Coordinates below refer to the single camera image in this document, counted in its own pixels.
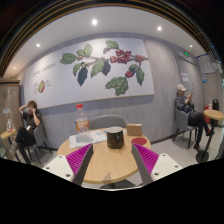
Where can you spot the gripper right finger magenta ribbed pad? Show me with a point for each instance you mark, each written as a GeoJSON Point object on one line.
{"type": "Point", "coordinates": [153, 166]}

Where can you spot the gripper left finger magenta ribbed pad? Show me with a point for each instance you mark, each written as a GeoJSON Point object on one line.
{"type": "Point", "coordinates": [73, 166]}

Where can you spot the clear plastic water bottle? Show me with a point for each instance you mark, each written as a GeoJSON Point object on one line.
{"type": "Point", "coordinates": [82, 125]}

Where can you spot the white paper sheet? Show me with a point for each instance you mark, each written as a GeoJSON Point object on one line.
{"type": "Point", "coordinates": [97, 137]}

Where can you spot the red round coaster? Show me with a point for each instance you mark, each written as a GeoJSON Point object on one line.
{"type": "Point", "coordinates": [139, 141]}

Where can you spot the round wooden table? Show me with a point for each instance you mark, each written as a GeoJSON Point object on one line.
{"type": "Point", "coordinates": [108, 165]}

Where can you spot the small cardboard box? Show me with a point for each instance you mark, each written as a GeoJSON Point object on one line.
{"type": "Point", "coordinates": [134, 129]}

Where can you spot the grey chair at left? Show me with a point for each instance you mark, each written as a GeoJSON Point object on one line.
{"type": "Point", "coordinates": [38, 140]}

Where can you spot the grey upholstered chair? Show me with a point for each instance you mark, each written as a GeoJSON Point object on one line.
{"type": "Point", "coordinates": [106, 121]}

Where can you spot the grey chair at right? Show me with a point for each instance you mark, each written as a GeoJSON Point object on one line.
{"type": "Point", "coordinates": [182, 123]}

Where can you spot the seated person in black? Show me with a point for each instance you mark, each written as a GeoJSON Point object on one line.
{"type": "Point", "coordinates": [25, 135]}

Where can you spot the seated person with cap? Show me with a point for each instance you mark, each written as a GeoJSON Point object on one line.
{"type": "Point", "coordinates": [184, 103]}

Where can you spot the left small round table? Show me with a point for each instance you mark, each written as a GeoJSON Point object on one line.
{"type": "Point", "coordinates": [7, 134]}

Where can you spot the coffee plant wall mural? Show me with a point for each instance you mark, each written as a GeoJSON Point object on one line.
{"type": "Point", "coordinates": [86, 64]}

